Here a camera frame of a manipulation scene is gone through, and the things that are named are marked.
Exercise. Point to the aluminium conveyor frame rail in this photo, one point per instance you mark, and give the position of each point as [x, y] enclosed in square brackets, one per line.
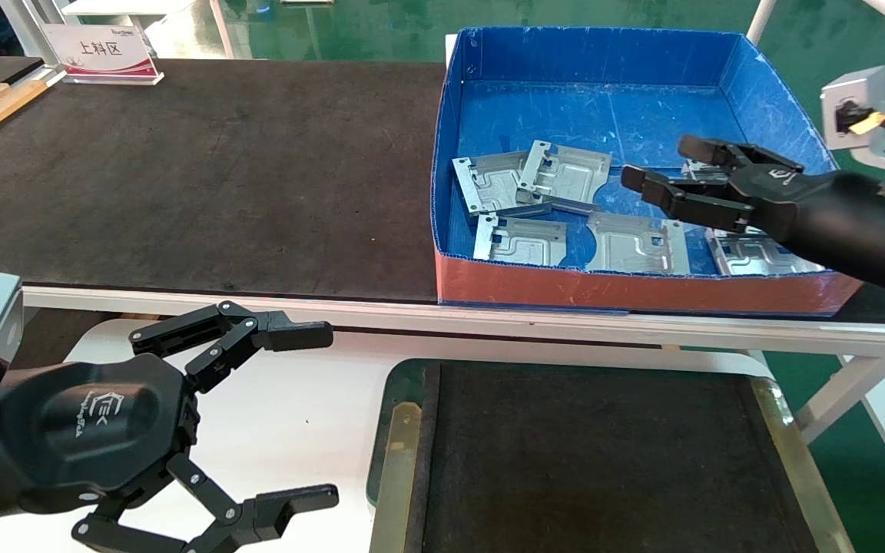
[335, 315]

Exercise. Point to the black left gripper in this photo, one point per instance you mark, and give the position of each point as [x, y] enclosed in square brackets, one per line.
[89, 430]

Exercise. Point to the aluminium frame post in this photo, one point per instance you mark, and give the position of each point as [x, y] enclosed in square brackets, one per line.
[28, 31]

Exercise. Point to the white red sign placard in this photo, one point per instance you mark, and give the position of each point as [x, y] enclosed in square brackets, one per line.
[101, 50]

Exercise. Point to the stamped grey metal plate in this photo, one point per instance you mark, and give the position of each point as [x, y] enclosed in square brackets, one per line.
[523, 244]
[634, 246]
[750, 261]
[711, 179]
[488, 188]
[569, 173]

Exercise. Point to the black tray container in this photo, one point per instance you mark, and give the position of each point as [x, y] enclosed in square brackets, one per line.
[604, 461]

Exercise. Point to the black conveyor belt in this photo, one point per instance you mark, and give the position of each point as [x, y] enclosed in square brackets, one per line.
[220, 177]

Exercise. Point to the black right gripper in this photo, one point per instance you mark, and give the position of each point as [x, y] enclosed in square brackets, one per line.
[777, 192]

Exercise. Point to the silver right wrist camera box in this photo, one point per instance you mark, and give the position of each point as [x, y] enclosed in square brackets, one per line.
[861, 96]

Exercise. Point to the brass tray side strip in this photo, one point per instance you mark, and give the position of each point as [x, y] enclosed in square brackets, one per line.
[803, 476]
[396, 476]

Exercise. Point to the aluminium frame leg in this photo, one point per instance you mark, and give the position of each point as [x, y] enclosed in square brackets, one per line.
[842, 392]

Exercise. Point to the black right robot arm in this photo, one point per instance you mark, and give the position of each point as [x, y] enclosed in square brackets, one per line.
[865, 226]

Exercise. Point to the blue cardboard box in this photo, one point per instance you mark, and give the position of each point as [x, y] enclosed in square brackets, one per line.
[604, 115]

